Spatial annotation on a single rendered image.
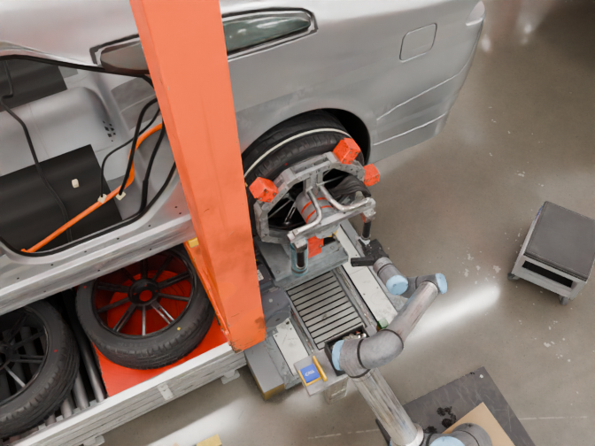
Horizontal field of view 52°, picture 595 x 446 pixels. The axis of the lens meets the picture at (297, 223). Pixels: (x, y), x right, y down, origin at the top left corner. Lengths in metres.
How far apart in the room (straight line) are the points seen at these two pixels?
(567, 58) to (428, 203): 1.79
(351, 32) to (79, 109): 1.51
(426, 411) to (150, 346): 1.32
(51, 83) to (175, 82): 2.28
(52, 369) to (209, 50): 1.98
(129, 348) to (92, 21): 1.51
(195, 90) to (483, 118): 3.24
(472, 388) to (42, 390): 1.99
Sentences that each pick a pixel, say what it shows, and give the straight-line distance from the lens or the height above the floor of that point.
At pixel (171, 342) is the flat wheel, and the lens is 2.94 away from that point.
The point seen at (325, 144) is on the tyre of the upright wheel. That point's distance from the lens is 2.65.
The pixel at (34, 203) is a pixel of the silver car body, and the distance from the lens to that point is 3.17.
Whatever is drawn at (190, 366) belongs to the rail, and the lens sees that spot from 2.99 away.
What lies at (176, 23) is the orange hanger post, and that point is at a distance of 1.35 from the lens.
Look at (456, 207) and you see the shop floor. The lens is 3.96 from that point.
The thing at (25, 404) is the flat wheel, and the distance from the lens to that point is 3.03.
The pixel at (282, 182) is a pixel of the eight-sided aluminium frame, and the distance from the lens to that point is 2.63.
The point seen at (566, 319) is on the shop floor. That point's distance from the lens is 3.76.
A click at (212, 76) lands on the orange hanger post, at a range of 1.47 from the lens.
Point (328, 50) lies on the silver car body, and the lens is 2.40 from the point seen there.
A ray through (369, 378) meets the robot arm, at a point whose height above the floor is 0.86.
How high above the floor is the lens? 3.16
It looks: 57 degrees down
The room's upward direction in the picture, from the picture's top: 1 degrees counter-clockwise
